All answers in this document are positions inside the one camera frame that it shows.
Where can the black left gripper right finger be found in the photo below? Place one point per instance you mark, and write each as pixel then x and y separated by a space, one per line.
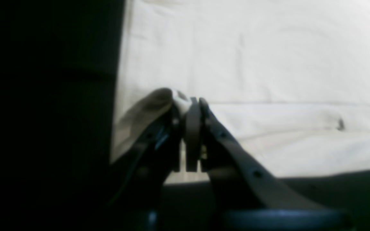
pixel 248 197

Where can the cream white T-shirt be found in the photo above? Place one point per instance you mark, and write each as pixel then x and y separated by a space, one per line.
pixel 290 79

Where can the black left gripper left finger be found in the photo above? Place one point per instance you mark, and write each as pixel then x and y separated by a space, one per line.
pixel 136 179

